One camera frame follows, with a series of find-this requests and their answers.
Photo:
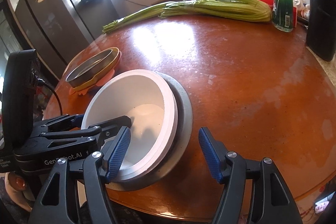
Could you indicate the printed paper sheet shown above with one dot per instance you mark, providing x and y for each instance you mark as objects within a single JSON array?
[{"x": 328, "y": 66}]

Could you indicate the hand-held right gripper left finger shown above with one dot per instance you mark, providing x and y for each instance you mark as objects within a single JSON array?
[{"x": 119, "y": 153}]

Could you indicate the yellow shell-shaped plate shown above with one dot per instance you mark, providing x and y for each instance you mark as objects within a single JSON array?
[{"x": 90, "y": 83}]

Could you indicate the thick celery bundle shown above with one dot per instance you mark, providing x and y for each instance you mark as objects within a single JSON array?
[{"x": 223, "y": 7}]

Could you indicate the small white jar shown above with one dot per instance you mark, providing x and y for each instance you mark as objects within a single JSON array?
[{"x": 298, "y": 1}]

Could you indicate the round steel pan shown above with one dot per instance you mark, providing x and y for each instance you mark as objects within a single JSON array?
[{"x": 101, "y": 70}]

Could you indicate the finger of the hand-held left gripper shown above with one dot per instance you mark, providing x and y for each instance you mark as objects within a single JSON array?
[
  {"x": 115, "y": 123},
  {"x": 76, "y": 120}
]

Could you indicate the small red box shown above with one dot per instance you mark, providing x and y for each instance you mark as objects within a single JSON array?
[{"x": 295, "y": 16}]

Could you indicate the person's left hand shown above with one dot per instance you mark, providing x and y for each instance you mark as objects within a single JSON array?
[{"x": 19, "y": 187}]

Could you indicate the printed cloth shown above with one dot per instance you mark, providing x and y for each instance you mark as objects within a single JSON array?
[{"x": 309, "y": 208}]

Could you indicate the thin celery bundle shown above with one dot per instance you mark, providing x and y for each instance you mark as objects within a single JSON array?
[{"x": 136, "y": 15}]

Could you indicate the black thermos flask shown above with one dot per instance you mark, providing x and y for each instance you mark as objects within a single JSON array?
[{"x": 321, "y": 16}]

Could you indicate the large steel bowl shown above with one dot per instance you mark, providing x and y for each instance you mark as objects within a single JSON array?
[{"x": 185, "y": 119}]

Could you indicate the pink plastic plate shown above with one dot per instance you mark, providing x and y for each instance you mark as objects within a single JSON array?
[{"x": 105, "y": 79}]

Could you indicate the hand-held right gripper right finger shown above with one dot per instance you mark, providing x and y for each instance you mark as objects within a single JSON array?
[{"x": 210, "y": 158}]

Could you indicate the smartphone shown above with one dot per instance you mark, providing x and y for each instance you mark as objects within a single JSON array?
[{"x": 324, "y": 205}]

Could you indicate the small metal can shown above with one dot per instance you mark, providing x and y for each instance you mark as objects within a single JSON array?
[{"x": 305, "y": 12}]

